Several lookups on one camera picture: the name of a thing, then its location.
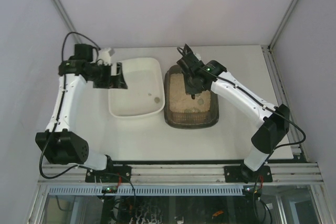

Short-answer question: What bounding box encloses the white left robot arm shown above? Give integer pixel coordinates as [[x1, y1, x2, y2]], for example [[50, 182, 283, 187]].
[[35, 44, 128, 170]]

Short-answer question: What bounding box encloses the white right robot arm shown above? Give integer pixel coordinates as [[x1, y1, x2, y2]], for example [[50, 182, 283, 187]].
[[177, 51, 290, 172]]

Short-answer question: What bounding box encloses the dark translucent litter box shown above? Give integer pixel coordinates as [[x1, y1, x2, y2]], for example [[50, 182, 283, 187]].
[[164, 65, 219, 129]]

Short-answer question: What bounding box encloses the white plastic bin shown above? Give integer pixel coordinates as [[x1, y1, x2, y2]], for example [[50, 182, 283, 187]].
[[108, 57, 165, 119]]

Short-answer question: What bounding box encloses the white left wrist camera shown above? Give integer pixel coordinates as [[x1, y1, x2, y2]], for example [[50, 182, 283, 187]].
[[97, 48, 114, 65]]

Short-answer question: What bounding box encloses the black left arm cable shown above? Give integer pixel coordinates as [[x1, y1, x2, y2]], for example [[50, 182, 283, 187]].
[[39, 31, 102, 180]]

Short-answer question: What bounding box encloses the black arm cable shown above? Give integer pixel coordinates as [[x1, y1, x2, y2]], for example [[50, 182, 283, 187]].
[[39, 31, 102, 180], [176, 43, 307, 156]]

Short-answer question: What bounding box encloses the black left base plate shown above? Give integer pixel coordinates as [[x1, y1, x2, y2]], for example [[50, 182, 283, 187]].
[[85, 165, 132, 184]]

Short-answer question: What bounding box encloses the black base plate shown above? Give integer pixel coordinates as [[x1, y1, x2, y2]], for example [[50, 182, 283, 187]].
[[224, 164, 273, 183], [85, 165, 132, 184]]

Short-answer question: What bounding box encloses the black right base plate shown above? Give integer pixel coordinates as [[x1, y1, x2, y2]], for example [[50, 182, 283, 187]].
[[224, 164, 273, 183]]

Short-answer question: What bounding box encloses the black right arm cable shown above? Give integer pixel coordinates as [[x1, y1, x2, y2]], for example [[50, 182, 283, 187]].
[[176, 43, 307, 156]]

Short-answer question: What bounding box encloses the blue-grey slotted cable duct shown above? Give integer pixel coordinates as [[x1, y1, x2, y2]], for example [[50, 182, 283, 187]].
[[48, 185, 253, 196]]

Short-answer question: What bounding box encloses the aluminium mounting rail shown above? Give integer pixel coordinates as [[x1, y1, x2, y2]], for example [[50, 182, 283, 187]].
[[38, 163, 323, 183]]

